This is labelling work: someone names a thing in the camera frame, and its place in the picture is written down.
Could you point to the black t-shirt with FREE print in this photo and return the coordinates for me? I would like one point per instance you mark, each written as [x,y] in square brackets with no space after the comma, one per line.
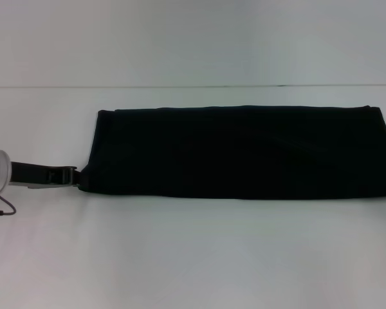
[238,151]

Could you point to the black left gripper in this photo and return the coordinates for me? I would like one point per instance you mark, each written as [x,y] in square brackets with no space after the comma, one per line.
[35,175]

